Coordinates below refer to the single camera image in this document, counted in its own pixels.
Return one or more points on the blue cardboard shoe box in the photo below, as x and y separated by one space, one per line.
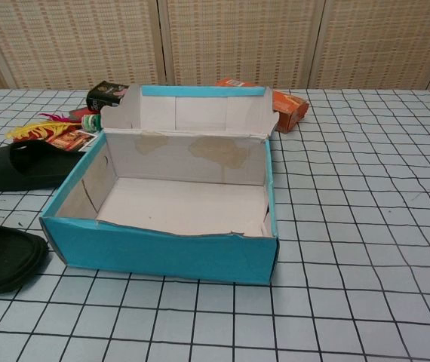
154 256

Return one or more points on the black slide sandal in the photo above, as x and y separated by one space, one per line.
0 256
30 169

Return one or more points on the orange snack carton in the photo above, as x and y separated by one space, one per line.
290 109

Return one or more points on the black luncheon meat tin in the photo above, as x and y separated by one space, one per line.
103 96

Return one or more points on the blue checked tablecloth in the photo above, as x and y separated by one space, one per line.
351 226

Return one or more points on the red white-bordered picture card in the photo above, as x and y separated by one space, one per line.
75 140

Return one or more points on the red flat packet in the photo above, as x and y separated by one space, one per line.
79 114

